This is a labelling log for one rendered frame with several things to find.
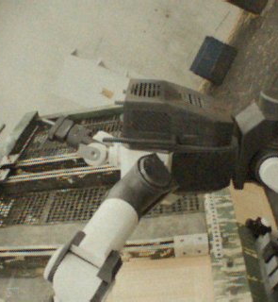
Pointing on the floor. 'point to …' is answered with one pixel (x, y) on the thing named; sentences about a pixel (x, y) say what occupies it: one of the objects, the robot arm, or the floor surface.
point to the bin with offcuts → (249, 5)
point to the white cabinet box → (91, 80)
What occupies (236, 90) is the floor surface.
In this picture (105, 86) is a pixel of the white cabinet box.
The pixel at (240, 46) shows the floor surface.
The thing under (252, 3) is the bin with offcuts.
